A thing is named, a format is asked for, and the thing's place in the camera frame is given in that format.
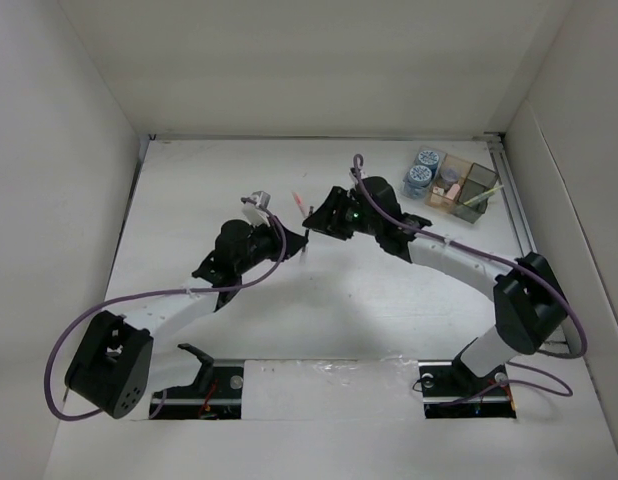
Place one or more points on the clear plastic container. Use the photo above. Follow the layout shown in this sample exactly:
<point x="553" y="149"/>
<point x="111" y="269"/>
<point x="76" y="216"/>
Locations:
<point x="418" y="193"/>

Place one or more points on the green pen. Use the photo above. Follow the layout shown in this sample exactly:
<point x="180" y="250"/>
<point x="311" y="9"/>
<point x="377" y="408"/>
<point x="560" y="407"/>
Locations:
<point x="481" y="199"/>

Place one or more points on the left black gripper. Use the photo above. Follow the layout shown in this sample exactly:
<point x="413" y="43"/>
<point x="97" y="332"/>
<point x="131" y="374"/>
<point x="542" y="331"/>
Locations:
<point x="274" y="234"/>

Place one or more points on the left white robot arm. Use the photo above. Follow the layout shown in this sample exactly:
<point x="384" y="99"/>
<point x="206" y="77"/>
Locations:
<point x="111" y="368"/>

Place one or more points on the grey plastic container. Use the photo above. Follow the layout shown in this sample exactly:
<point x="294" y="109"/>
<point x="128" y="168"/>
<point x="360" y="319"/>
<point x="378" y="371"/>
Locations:
<point x="473" y="201"/>

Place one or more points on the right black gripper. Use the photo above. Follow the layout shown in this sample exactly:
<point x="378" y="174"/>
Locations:
<point x="325" y="221"/>

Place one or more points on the yellow highlighter pen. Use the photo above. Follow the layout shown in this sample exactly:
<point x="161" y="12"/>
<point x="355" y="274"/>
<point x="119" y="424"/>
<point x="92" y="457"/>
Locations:
<point x="485" y="196"/>

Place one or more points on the pink highlighter pen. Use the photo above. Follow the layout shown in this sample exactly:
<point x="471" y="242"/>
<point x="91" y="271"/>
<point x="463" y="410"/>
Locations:
<point x="300" y="204"/>

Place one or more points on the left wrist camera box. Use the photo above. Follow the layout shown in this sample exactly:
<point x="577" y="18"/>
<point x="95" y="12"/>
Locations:
<point x="255" y="207"/>

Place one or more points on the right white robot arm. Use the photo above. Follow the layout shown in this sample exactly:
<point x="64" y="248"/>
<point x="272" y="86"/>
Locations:
<point x="527" y="300"/>

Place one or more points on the blue tape roll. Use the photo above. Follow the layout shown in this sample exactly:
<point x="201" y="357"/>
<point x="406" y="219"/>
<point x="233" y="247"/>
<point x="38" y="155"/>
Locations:
<point x="430" y="158"/>
<point x="419" y="176"/>

